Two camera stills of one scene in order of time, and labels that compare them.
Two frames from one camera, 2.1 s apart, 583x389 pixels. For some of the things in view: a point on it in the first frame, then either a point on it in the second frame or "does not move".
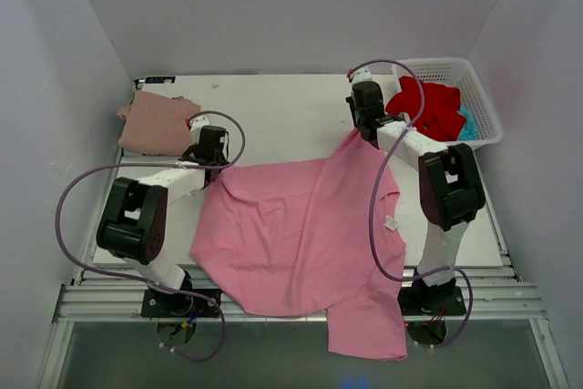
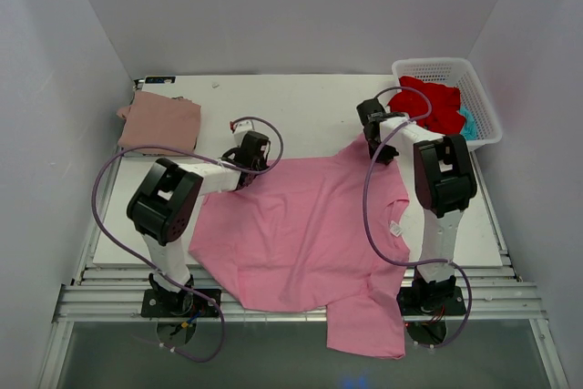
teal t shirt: [467, 131] does not move
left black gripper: [222, 158] → [261, 165]
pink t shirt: [292, 240] does not move
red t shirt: [440, 114] does not move
